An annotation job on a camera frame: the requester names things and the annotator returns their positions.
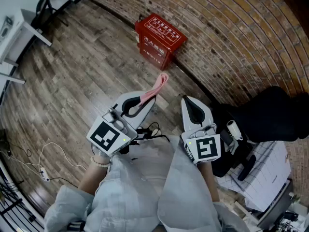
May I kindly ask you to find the pink cloth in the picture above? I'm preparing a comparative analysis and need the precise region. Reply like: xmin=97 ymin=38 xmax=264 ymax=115
xmin=139 ymin=72 xmax=169 ymax=106

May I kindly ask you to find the white power strip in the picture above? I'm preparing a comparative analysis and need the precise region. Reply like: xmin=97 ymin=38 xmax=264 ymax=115
xmin=40 ymin=167 xmax=51 ymax=182

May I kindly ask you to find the white bead bracelet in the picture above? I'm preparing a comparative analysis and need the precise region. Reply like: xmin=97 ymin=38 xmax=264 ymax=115
xmin=90 ymin=155 xmax=111 ymax=168

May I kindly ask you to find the black metal chair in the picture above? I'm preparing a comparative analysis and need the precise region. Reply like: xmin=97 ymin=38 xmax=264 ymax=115
xmin=31 ymin=0 xmax=70 ymax=35

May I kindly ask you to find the person's light shirt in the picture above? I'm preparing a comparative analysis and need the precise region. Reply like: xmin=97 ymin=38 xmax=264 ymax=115
xmin=44 ymin=134 xmax=244 ymax=232

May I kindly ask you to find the white checked box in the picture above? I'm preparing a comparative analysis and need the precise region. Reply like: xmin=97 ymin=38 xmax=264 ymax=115
xmin=217 ymin=141 xmax=292 ymax=212

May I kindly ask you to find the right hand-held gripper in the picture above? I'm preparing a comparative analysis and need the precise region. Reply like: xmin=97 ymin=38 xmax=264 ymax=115
xmin=181 ymin=95 xmax=222 ymax=164

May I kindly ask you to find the white floor cable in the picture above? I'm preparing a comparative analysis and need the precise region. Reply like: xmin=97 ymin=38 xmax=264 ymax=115
xmin=38 ymin=142 xmax=87 ymax=171

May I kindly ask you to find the black metal rack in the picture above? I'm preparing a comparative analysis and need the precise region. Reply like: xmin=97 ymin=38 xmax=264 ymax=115
xmin=0 ymin=168 xmax=46 ymax=232

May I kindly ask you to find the person's left forearm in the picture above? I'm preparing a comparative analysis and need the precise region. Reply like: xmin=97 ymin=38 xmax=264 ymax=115
xmin=77 ymin=153 xmax=112 ymax=195

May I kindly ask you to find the thin black cable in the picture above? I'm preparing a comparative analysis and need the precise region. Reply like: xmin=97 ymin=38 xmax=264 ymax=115
xmin=130 ymin=121 xmax=169 ymax=146

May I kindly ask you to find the white desk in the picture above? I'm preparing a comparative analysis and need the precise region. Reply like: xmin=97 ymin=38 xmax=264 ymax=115
xmin=0 ymin=8 xmax=53 ymax=84

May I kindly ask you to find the small white camera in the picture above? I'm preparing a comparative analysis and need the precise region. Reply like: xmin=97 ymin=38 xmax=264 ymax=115
xmin=226 ymin=120 xmax=243 ymax=140

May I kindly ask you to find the person's left hand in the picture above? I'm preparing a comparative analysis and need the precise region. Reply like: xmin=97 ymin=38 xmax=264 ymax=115
xmin=92 ymin=145 xmax=111 ymax=160

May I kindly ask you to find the person's right forearm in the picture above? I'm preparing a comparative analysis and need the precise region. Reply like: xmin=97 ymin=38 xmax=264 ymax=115
xmin=197 ymin=162 xmax=221 ymax=203

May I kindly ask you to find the red fire extinguisher box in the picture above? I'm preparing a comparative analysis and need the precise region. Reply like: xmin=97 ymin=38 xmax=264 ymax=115
xmin=134 ymin=13 xmax=188 ymax=71

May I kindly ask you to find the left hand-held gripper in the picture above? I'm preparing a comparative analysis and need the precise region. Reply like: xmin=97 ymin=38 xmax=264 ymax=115
xmin=86 ymin=91 xmax=157 ymax=157

